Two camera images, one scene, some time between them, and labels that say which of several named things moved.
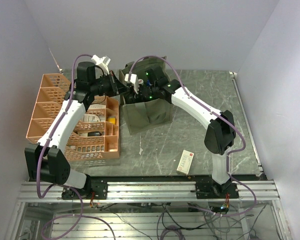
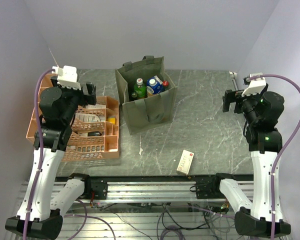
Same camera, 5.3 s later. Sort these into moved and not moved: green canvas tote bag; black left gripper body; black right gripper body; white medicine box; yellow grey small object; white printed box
Moved: black right gripper body; black left gripper body
Not moved: white printed box; yellow grey small object; green canvas tote bag; white medicine box
